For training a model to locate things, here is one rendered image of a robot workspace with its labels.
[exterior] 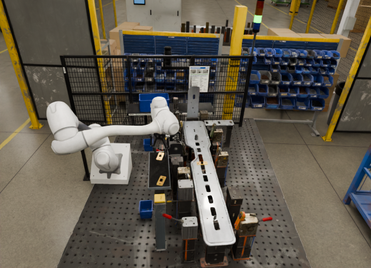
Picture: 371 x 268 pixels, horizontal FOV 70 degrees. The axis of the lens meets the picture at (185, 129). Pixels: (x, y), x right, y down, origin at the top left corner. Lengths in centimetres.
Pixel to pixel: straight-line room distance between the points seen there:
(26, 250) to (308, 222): 284
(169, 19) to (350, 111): 574
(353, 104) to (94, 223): 388
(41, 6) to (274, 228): 363
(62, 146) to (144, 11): 726
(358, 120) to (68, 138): 422
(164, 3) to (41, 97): 507
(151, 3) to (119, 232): 727
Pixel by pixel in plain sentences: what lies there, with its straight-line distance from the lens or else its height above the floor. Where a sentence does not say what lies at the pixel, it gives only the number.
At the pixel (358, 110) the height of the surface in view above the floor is 54.
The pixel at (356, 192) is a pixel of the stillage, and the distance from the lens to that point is 365.
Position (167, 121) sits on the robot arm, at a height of 156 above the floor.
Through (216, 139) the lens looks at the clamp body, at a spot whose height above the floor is 96.
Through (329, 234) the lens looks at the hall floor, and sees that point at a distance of 329.
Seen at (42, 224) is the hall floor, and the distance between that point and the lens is 325.
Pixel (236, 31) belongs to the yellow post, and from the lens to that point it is 280.
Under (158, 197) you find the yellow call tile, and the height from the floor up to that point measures 116.
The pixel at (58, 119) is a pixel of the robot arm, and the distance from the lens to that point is 165.
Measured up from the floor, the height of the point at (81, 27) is 159.
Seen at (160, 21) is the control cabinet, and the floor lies 86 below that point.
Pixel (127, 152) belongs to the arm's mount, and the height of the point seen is 92.
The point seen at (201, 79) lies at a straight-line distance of 283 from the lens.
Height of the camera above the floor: 232
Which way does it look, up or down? 32 degrees down
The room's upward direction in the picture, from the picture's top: 2 degrees clockwise
